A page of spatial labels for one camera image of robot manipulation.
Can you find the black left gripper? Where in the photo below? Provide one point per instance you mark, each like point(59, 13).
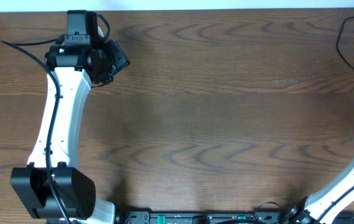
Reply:
point(122, 61)

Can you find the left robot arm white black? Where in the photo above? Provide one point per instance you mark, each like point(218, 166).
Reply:
point(51, 186)

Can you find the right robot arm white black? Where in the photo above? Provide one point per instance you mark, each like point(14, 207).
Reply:
point(324, 205)

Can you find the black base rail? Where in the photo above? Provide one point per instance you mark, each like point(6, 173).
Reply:
point(145, 217)

